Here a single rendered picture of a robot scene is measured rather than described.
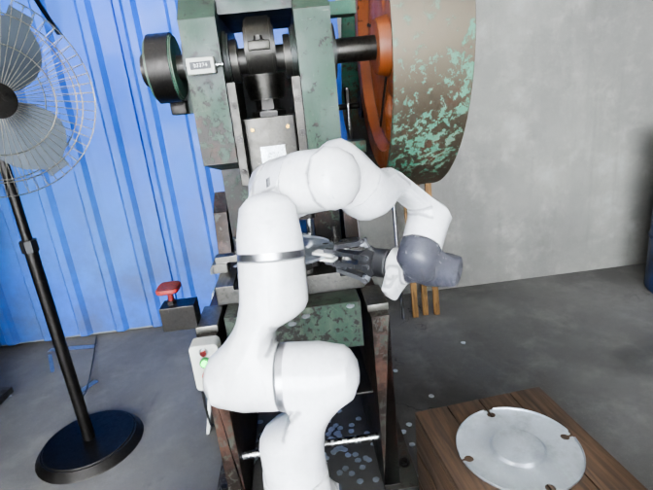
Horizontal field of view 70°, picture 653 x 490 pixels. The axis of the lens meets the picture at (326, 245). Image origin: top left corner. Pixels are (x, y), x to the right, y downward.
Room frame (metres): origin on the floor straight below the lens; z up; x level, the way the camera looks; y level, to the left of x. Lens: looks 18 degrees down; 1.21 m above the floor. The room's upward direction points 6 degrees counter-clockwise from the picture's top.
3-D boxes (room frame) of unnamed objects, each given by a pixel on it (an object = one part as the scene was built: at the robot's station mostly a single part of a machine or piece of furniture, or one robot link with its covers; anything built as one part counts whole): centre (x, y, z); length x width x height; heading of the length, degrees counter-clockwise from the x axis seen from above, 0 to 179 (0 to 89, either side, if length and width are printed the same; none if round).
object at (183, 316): (1.20, 0.43, 0.62); 0.10 x 0.06 x 0.20; 93
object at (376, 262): (1.15, -0.12, 0.78); 0.09 x 0.07 x 0.08; 55
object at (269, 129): (1.40, 0.13, 1.04); 0.17 x 0.15 x 0.30; 3
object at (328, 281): (1.44, 0.13, 0.68); 0.45 x 0.30 x 0.06; 93
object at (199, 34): (1.59, 0.14, 0.83); 0.79 x 0.43 x 1.34; 3
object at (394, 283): (1.09, -0.17, 0.76); 0.13 x 0.05 x 0.12; 145
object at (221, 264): (1.43, 0.30, 0.76); 0.17 x 0.06 x 0.10; 93
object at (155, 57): (1.45, 0.38, 1.31); 0.22 x 0.12 x 0.22; 3
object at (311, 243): (1.32, 0.12, 0.78); 0.29 x 0.29 x 0.01
